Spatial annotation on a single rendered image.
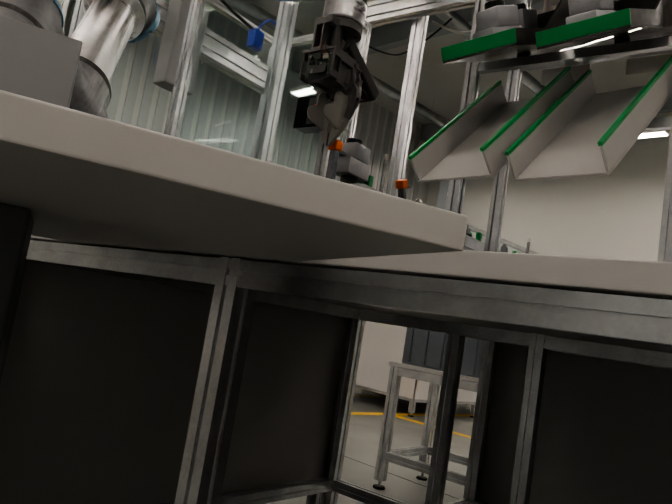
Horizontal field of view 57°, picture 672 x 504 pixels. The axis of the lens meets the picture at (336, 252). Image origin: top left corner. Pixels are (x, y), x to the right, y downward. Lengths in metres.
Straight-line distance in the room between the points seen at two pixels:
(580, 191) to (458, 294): 12.15
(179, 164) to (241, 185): 0.04
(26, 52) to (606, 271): 0.67
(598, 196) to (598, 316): 12.02
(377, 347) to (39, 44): 5.77
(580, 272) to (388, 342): 5.70
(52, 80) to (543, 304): 0.61
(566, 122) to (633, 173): 11.56
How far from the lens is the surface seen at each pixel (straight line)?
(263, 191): 0.42
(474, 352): 2.98
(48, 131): 0.41
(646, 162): 12.55
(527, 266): 0.66
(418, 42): 2.59
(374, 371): 6.40
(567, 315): 0.65
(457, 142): 1.02
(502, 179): 1.21
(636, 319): 0.64
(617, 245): 12.30
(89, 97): 1.03
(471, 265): 0.68
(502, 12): 1.00
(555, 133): 0.98
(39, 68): 0.82
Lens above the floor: 0.76
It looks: 7 degrees up
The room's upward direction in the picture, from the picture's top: 9 degrees clockwise
